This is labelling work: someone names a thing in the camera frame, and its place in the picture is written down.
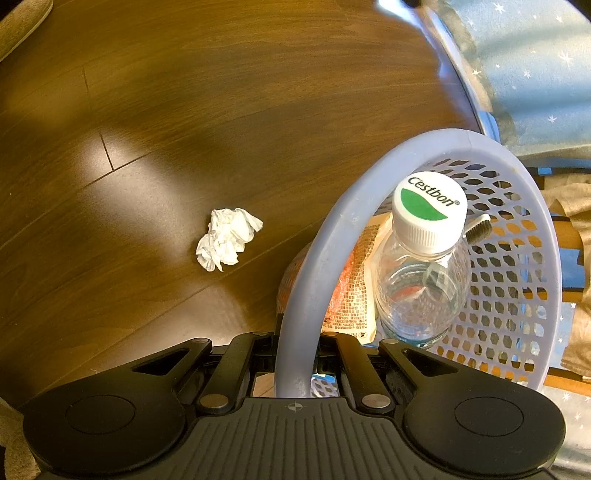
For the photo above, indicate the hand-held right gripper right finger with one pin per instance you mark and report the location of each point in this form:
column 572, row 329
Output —
column 332, row 344

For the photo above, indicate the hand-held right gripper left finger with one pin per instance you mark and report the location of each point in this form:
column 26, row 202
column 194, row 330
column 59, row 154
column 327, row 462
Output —
column 263, row 344

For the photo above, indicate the purple perforated plastic basket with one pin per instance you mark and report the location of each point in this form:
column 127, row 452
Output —
column 304, row 295

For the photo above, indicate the orange foam net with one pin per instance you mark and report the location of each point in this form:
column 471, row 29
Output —
column 351, row 290

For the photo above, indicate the clear plastic water bottle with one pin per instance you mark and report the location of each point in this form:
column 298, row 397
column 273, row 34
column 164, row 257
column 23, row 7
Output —
column 415, row 295

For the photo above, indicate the beige paper bag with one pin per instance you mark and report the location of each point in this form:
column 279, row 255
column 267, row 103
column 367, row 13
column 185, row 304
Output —
column 376, row 240

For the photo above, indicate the cream toothbrush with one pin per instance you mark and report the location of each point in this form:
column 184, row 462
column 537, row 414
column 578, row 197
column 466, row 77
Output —
column 478, row 227

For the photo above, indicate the crumpled white tissue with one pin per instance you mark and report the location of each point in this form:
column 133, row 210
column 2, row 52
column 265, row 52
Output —
column 226, row 240

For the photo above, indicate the blue star curtain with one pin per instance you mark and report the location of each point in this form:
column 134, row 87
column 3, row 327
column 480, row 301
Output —
column 575, row 429
column 531, row 69

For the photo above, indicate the brown chair cover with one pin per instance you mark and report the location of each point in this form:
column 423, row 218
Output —
column 577, row 203

